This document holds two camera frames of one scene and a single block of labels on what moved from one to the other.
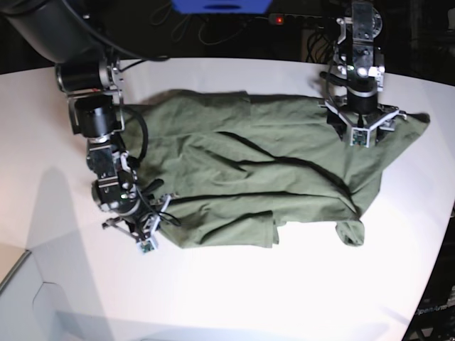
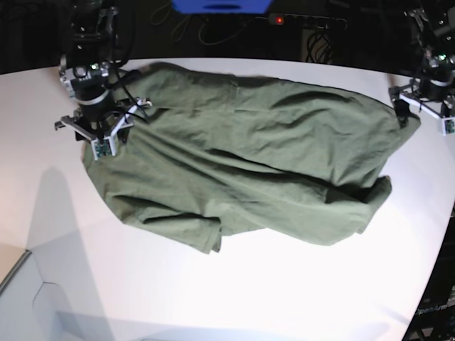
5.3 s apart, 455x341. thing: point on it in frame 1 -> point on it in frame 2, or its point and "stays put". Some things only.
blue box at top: (222, 6) stays put
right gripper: (360, 129) -> (403, 97)
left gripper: (141, 227) -> (104, 134)
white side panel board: (30, 309) stays put
